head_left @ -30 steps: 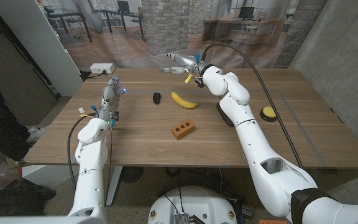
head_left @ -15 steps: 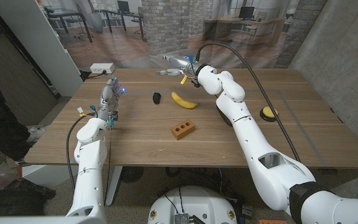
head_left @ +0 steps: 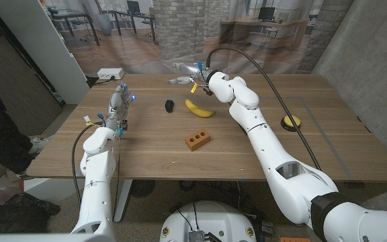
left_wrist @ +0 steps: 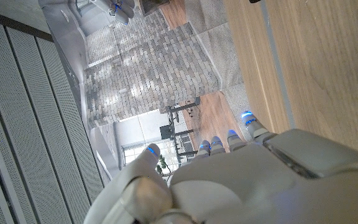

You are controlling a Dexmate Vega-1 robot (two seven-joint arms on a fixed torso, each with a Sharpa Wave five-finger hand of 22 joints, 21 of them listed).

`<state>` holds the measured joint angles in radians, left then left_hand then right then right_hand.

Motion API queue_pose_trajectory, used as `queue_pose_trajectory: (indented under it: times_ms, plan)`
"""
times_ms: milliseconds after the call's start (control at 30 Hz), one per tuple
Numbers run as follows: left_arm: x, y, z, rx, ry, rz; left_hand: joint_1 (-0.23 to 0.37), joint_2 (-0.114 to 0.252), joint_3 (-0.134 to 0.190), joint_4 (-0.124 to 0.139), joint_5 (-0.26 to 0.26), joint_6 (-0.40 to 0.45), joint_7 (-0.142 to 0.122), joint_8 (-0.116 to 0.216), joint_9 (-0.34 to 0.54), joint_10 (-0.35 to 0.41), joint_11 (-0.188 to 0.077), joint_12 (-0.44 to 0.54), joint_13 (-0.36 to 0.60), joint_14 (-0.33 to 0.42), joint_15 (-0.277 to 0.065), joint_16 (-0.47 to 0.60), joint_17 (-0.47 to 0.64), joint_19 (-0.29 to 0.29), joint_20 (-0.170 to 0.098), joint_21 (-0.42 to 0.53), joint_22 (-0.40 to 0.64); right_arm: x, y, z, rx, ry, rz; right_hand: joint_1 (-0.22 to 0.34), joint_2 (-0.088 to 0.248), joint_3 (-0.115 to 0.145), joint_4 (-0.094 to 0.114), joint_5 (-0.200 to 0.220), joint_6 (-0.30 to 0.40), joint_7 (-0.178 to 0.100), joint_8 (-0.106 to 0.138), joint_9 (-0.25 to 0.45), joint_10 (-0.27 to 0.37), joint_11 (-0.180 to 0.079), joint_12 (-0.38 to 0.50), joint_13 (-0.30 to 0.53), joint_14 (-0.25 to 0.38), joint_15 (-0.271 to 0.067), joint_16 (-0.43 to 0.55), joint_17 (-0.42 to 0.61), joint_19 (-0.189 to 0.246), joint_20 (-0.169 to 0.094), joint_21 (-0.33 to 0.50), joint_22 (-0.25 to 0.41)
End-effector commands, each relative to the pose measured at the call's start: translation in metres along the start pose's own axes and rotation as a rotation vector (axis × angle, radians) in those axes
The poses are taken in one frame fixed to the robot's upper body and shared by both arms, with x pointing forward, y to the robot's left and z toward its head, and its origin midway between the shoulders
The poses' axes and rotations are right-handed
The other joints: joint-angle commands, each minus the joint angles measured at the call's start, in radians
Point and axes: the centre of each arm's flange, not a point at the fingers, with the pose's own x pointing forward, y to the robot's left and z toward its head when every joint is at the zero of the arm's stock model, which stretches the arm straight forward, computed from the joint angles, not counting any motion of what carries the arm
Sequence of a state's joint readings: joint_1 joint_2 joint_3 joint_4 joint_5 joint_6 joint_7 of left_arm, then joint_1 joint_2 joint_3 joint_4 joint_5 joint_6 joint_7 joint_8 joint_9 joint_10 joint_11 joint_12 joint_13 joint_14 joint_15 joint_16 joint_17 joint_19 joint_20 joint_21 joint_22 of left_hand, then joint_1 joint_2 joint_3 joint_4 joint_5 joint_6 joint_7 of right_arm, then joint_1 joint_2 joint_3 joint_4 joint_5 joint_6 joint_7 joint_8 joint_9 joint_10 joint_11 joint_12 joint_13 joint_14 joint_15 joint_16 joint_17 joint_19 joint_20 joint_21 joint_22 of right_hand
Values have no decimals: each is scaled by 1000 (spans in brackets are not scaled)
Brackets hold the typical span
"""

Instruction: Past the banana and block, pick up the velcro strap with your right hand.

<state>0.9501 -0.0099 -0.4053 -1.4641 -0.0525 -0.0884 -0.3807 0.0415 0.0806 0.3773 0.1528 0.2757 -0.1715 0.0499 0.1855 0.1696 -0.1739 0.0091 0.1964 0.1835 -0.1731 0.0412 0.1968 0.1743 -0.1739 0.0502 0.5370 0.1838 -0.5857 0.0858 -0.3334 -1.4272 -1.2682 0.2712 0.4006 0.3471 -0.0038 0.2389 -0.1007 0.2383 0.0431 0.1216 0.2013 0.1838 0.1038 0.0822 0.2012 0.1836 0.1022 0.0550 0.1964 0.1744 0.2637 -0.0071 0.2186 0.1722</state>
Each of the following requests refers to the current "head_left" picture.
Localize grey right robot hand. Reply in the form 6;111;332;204
166;62;211;87

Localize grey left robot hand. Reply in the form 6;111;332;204
105;83;136;130

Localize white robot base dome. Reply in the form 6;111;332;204
159;200;257;242

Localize yellow banana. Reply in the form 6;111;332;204
184;98;216;119

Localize orange brick block with holes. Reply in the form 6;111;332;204
184;128;212;153

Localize white power strip box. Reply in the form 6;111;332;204
97;67;126;81

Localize printed office backdrop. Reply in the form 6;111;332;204
40;0;355;75

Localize black round fan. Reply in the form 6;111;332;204
130;180;157;198

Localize white cabinet panel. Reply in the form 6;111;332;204
0;0;91;105

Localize white table leg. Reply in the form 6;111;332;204
114;179;134;223

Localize yellow button on black base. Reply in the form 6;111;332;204
280;114;302;132

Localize dark wooden door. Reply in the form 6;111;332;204
0;0;63;135

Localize black bag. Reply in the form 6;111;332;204
0;192;62;235

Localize white robot torso edge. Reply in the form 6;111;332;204
0;232;116;242

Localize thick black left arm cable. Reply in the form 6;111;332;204
71;122;105;208

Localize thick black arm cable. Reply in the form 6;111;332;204
205;46;322;171
71;122;105;208

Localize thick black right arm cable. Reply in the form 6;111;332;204
205;46;322;171

